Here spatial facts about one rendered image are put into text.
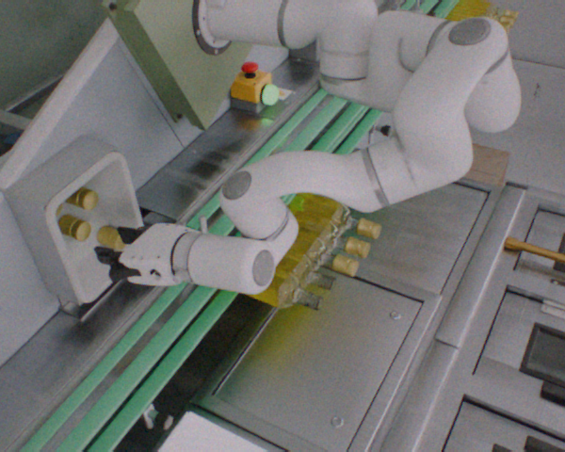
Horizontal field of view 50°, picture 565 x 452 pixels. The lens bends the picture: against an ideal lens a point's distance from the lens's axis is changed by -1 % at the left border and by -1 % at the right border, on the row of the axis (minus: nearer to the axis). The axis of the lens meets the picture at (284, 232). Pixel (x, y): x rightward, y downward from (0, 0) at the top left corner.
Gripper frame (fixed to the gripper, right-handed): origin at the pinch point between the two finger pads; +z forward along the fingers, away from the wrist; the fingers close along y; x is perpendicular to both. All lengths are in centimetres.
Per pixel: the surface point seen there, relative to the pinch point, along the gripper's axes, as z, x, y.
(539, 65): 68, -224, 620
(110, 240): 9.9, -4.4, 5.8
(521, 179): 68, -307, 519
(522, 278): -46, -49, 62
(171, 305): 1.9, -18.5, 6.1
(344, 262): -19.4, -25.6, 32.6
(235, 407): -8.6, -38.0, 1.8
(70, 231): 8.3, 2.9, -1.4
